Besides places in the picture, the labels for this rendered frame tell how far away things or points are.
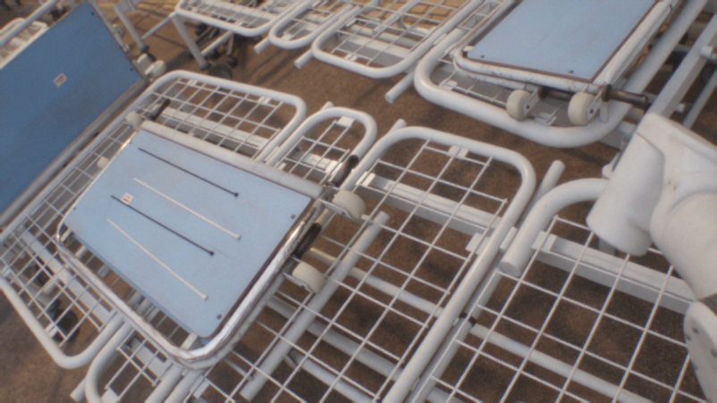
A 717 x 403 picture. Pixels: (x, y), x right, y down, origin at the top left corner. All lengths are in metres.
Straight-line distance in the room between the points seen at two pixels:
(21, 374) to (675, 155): 2.18
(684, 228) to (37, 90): 1.73
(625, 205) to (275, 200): 0.75
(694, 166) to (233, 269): 0.83
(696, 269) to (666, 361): 1.04
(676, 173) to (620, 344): 1.01
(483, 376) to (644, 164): 0.98
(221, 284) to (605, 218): 0.74
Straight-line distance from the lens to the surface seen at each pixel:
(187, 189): 1.27
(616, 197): 0.51
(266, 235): 1.05
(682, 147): 0.45
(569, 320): 1.45
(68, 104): 1.88
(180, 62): 3.23
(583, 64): 1.17
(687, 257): 0.40
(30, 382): 2.22
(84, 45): 1.88
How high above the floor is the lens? 1.29
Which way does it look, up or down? 45 degrees down
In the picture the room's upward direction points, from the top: 26 degrees counter-clockwise
